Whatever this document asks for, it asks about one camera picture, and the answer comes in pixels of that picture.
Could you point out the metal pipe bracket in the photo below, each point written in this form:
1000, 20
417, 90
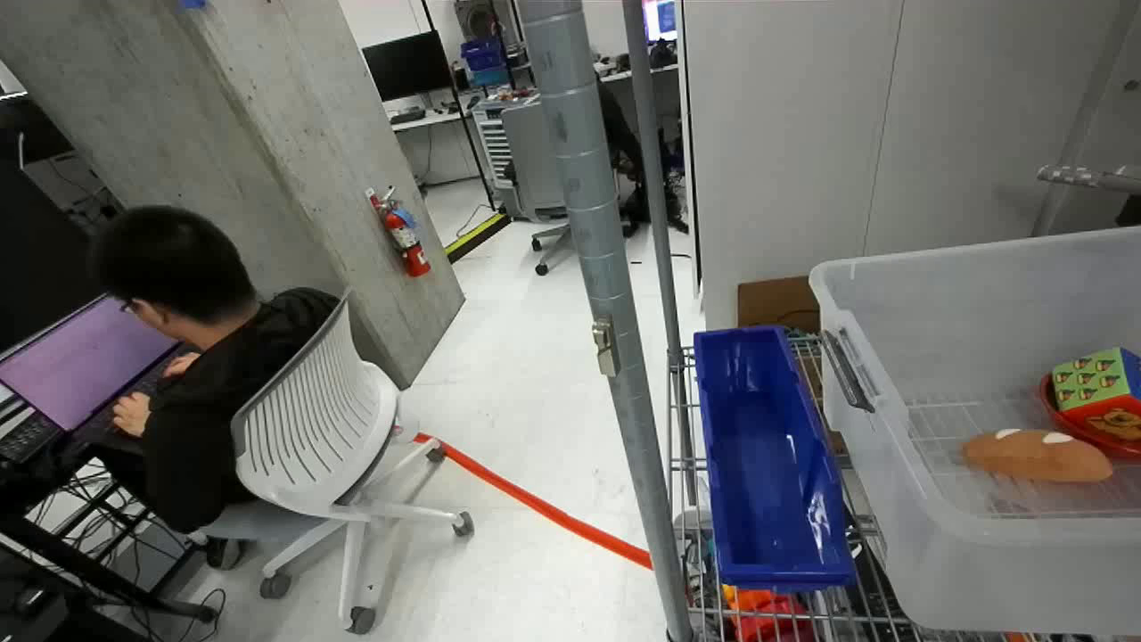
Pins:
602, 347

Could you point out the green multicoloured plush cube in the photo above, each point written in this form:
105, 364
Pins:
1088, 378

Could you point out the thick galvanized metal pipe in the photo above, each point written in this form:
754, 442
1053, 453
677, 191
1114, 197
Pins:
594, 237

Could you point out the yellow black floor strip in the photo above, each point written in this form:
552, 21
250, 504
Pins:
474, 237

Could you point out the white office chair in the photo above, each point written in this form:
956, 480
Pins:
316, 428

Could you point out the monitor with purple screen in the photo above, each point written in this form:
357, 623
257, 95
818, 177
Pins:
57, 367

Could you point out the brown plush toy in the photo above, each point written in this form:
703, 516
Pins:
1035, 458

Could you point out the white desk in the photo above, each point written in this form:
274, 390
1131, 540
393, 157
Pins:
427, 125

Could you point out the black computer monitor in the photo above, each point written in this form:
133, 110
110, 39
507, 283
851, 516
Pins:
406, 65

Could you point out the blue plastic bin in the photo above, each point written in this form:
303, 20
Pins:
766, 474

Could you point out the black desk frame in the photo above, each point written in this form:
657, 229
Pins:
83, 559

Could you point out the clear plastic container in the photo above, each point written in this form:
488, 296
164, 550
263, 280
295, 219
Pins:
903, 500

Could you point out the orange toy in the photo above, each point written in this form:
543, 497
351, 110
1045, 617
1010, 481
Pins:
766, 615

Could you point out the brown cardboard box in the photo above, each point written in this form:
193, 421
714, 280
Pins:
772, 305

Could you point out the thin grey metal pole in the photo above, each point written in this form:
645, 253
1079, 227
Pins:
645, 179

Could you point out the orange floor tape strip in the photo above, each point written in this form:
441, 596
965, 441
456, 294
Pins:
537, 504

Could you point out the person in black clothes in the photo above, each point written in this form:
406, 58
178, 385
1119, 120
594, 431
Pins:
190, 466

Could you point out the red fire extinguisher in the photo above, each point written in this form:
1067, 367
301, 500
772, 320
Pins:
404, 237

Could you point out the black keyboard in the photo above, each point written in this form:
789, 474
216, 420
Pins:
21, 431

